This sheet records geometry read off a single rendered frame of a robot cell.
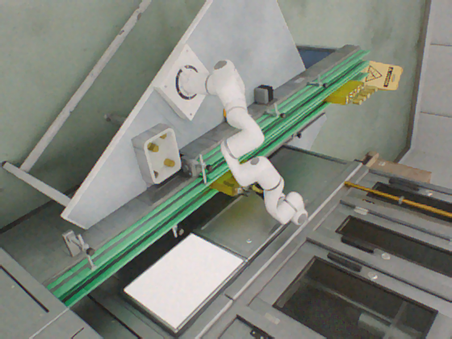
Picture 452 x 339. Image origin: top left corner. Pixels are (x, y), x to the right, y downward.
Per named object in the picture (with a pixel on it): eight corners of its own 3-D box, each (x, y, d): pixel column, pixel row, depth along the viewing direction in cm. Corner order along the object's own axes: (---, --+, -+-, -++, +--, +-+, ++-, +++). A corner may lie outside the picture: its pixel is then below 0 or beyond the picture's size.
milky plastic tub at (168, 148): (143, 180, 190) (155, 186, 184) (131, 139, 177) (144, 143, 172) (170, 163, 200) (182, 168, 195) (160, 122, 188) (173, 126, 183)
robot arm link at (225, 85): (230, 127, 161) (212, 98, 150) (225, 91, 178) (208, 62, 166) (252, 117, 159) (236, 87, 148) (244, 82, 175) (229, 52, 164)
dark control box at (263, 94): (253, 102, 240) (265, 104, 235) (253, 89, 235) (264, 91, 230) (262, 96, 244) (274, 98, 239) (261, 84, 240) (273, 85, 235)
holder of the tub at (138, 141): (145, 189, 193) (156, 194, 188) (131, 139, 178) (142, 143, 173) (171, 172, 203) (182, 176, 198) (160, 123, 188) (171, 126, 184)
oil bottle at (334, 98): (318, 101, 273) (358, 108, 256) (318, 93, 270) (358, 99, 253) (322, 98, 276) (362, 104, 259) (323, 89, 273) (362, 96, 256)
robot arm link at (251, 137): (216, 115, 157) (219, 140, 147) (247, 98, 152) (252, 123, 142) (235, 137, 166) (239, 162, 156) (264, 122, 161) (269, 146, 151)
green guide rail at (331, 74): (196, 162, 195) (208, 166, 190) (196, 160, 194) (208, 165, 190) (360, 50, 299) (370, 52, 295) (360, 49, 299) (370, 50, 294)
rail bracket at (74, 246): (64, 253, 164) (95, 278, 151) (48, 222, 155) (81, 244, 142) (74, 247, 167) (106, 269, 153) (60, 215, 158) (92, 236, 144)
